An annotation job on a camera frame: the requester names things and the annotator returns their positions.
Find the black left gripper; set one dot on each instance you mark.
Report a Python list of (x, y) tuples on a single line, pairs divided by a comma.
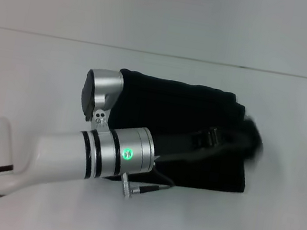
[(177, 150)]

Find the black t-shirt with FREE print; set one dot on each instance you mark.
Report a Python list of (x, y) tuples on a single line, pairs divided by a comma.
[(196, 104)]

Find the left wrist camera housing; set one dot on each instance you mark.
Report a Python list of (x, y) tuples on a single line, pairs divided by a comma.
[(101, 91)]

